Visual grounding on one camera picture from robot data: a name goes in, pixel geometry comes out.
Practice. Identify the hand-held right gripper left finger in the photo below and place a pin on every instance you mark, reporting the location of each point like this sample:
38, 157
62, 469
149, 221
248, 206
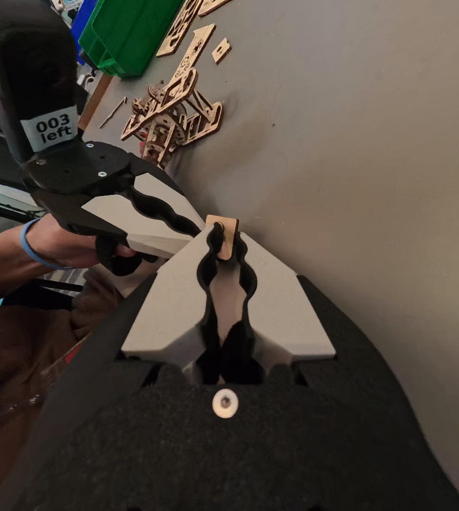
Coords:
165, 311

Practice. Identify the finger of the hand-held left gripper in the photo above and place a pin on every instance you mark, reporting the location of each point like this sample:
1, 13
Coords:
165, 191
133, 227

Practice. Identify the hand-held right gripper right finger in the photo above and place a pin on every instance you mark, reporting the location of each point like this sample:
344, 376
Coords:
285, 315

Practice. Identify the small rounded wooden piece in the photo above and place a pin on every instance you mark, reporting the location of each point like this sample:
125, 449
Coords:
229, 239

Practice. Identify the wooden model part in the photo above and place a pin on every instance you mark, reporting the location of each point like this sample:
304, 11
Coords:
201, 44

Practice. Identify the grey desk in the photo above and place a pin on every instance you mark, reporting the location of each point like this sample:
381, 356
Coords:
333, 159

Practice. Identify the person's left hand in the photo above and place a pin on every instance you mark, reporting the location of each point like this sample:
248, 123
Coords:
65, 247

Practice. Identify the blue plastic bin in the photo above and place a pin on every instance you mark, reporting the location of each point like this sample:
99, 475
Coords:
83, 20

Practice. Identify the wooden model airplane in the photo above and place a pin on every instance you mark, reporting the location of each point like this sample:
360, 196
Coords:
213, 115

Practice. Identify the thin tapered wooden stick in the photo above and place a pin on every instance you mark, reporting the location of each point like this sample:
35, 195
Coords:
111, 113

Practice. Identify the green plastic bin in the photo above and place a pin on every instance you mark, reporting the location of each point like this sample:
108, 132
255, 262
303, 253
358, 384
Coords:
125, 36

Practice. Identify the blue wristband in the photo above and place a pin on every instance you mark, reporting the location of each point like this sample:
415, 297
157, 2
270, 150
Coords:
22, 241

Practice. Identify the wooden parts sheet with cutouts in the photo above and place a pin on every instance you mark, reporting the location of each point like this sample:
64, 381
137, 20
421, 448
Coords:
173, 40

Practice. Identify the small square wooden piece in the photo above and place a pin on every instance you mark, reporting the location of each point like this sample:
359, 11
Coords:
216, 57

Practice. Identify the person's brown clothing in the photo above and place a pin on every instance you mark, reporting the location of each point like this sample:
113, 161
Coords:
14, 359

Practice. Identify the curved wooden parts sheet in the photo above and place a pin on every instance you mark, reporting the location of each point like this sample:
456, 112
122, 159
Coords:
209, 6

